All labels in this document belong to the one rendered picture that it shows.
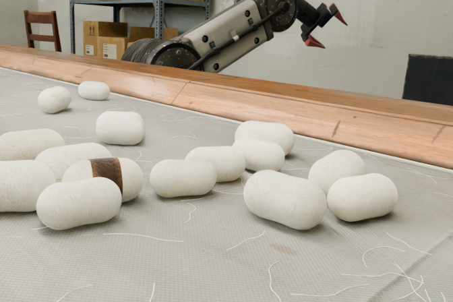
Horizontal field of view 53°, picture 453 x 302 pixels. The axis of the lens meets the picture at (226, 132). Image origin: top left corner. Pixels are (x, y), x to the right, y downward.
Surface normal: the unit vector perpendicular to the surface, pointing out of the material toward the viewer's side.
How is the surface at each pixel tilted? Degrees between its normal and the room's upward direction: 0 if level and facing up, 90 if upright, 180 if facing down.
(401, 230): 0
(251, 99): 45
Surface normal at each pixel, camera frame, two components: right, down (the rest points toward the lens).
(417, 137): -0.46, -0.60
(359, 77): -0.69, 0.12
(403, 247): 0.04, -0.98
